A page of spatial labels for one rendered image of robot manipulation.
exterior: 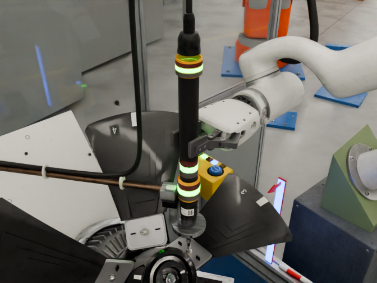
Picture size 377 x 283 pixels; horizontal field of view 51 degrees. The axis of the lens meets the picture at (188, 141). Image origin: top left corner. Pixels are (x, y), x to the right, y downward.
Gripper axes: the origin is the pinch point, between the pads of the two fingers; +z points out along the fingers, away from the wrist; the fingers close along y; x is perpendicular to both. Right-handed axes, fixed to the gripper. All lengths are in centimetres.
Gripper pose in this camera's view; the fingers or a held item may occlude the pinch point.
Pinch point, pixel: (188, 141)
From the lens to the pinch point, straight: 69.8
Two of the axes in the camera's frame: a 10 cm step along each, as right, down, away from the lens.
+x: 0.0, -8.4, -5.4
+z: -7.2, 3.7, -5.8
